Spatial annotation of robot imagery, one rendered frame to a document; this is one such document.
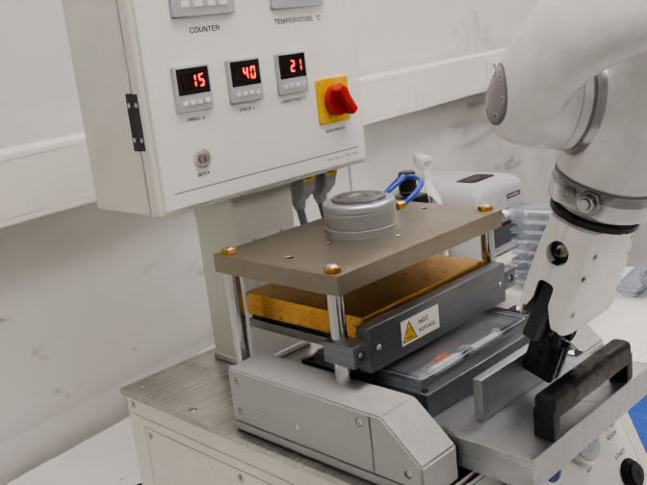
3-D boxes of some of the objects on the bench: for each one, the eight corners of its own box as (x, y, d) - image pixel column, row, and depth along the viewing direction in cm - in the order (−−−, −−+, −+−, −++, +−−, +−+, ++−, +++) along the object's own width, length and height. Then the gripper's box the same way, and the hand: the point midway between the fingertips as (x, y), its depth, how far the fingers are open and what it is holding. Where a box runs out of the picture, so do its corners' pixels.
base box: (147, 518, 106) (124, 394, 101) (346, 404, 131) (335, 301, 127) (514, 734, 68) (504, 552, 64) (693, 518, 94) (694, 376, 89)
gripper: (600, 165, 77) (546, 327, 85) (513, 199, 67) (461, 380, 75) (677, 196, 72) (612, 365, 81) (596, 240, 62) (531, 426, 71)
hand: (545, 355), depth 77 cm, fingers closed, pressing on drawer
